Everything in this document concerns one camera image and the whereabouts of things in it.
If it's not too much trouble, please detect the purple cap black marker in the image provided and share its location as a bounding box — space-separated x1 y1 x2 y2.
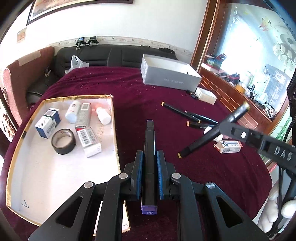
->
141 120 158 215

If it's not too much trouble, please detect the yellow cap black marker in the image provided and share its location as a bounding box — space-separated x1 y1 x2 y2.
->
178 101 250 159

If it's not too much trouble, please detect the tan cap black marker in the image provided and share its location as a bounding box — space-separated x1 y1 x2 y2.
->
161 101 201 123

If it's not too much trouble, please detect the white gloved right hand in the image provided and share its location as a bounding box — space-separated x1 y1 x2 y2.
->
257 181 295 233

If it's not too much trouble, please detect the blue orange medicine box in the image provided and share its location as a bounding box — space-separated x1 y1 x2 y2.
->
214 140 243 154

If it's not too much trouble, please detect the white barcode medicine box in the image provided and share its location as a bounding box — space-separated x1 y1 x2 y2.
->
77 127 102 158

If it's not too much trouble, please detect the black tape roll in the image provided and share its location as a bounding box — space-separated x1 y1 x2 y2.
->
51 128 76 155

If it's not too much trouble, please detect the white gold-edged box lid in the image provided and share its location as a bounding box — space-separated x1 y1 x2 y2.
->
6 95 120 226

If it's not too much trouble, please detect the red silver carton box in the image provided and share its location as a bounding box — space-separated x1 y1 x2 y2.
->
75 102 92 132

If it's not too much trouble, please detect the maroon bed blanket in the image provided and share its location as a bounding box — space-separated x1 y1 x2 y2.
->
1 67 272 240

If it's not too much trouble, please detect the orange cap black marker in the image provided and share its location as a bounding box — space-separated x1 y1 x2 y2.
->
186 121 215 129

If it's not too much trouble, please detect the white pill bottle in tray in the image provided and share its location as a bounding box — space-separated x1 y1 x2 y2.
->
65 100 81 123

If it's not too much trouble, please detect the pink cap black marker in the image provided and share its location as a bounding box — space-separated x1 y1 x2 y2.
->
185 110 218 125

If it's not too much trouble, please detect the white cream carton box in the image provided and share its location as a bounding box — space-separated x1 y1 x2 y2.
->
195 87 217 105

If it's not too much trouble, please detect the blue white medicine box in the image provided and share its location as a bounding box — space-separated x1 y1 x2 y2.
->
35 108 61 139

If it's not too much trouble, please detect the grey shoe box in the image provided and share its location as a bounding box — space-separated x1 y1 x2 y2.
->
140 54 201 92

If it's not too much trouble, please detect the black leather headboard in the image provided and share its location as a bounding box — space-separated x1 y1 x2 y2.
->
26 45 177 107

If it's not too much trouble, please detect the red armchair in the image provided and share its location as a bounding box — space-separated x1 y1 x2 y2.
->
3 46 55 125

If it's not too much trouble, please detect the framed horse painting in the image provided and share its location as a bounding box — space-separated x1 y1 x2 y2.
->
26 0 133 25

